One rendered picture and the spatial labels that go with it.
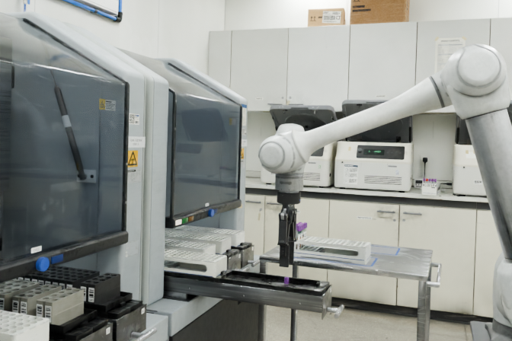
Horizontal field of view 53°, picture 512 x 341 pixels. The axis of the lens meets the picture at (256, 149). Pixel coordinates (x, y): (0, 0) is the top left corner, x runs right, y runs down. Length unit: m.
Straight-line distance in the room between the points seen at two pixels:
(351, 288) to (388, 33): 1.98
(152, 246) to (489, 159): 0.98
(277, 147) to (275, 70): 2.99
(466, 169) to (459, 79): 2.53
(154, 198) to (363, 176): 2.48
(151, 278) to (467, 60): 1.08
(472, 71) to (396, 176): 2.57
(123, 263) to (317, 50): 3.10
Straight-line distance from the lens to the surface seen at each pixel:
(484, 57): 1.34
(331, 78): 4.22
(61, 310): 1.30
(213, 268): 1.67
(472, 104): 1.36
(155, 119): 1.59
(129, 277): 1.54
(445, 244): 3.88
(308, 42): 4.31
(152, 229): 1.61
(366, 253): 1.91
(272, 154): 1.38
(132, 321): 1.42
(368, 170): 3.86
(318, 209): 3.94
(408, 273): 1.84
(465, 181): 3.84
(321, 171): 3.90
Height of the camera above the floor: 1.26
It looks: 1 degrees down
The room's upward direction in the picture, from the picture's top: 2 degrees clockwise
